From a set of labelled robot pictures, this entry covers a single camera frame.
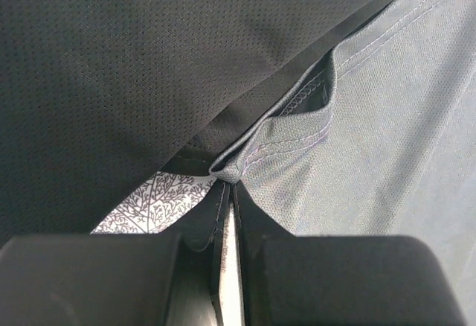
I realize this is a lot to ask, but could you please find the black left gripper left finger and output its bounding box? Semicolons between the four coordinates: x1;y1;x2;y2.
1;182;229;325

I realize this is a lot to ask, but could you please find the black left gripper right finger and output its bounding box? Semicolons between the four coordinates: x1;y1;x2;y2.
233;184;466;325

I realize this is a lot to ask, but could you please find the grey t shirt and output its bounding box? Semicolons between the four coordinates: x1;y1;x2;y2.
210;0;475;314

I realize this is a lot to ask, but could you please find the floral patterned table mat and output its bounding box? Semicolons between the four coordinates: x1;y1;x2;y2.
92;172;216;234

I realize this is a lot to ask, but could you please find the folded black t shirt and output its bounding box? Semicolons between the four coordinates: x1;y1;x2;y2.
1;0;393;243

